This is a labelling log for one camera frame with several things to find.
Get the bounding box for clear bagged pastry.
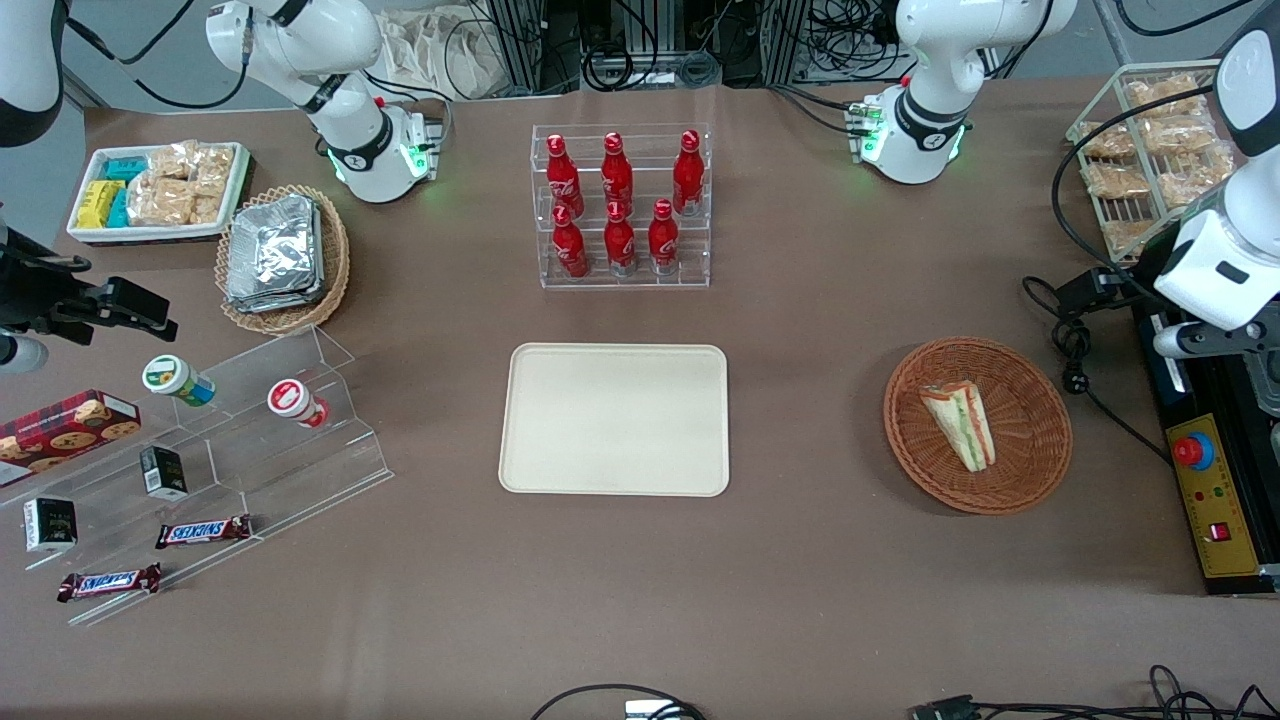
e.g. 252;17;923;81
1160;150;1238;208
1084;162;1152;200
1101;219;1163;257
1124;74;1208;120
1140;114;1218;157
1077;121;1137;162

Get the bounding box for red cola bottle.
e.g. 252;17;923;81
601;132;635;214
546;134;585;219
648;198;681;277
604;201;638;279
552;205;590;280
672;130;706;217

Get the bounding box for yellow snack packet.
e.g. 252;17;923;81
76;180;126;230

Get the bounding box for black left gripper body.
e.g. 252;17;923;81
1130;222;1196;303

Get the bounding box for clear acrylic stepped display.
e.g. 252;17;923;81
0;324;395;629

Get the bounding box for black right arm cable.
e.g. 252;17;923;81
62;0;251;112

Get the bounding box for black machine with yellow panel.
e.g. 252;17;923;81
1132;290;1280;597

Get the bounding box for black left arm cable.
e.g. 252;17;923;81
1049;84;1227;303

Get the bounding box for black and white box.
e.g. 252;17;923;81
22;496;79;554

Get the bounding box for black cable bundle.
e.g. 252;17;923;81
810;0;907;83

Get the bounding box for red cookie box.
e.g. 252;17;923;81
0;389;142;489

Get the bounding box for silver foil packet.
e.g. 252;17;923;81
225;205;325;315
228;196;319;301

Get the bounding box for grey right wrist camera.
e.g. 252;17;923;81
0;333;49;375

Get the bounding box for oval tan wicker basket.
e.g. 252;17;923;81
214;184;352;337

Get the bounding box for white wire rack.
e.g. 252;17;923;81
1064;60;1247;273

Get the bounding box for white rectangular snack tray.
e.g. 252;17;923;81
66;142;252;247

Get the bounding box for round brown wicker basket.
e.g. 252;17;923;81
883;336;1074;517

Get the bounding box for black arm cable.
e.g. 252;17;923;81
1049;84;1227;303
62;0;251;112

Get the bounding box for red lid snack cup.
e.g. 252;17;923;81
266;378;332;430

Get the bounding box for triangle sandwich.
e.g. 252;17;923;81
918;380;998;474

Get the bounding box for black looped cable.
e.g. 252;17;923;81
529;683;707;720

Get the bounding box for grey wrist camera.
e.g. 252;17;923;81
1153;320;1253;363
0;333;49;375

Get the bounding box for aluminium frame post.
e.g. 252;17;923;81
761;0;814;87
487;0;547;97

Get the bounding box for black cable connector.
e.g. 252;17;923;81
911;693;984;720

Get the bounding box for clear plastic bags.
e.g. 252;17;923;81
372;8;502;102

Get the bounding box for black power cable with plug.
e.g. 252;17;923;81
1021;276;1174;467

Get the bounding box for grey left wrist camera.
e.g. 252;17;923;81
1153;320;1253;363

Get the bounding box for black tangled cables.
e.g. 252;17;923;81
975;664;1280;720

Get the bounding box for cream plastic tray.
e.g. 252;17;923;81
498;343;731;498

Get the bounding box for small black box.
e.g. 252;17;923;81
139;445;190;502

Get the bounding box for green lid snack cup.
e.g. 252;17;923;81
141;354;217;409

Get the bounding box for Snickers chocolate bar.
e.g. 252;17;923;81
56;563;163;604
154;514;254;551

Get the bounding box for clear acrylic bottle rack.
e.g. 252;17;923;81
531;123;713;291

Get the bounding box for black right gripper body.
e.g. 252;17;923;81
0;228;101;339

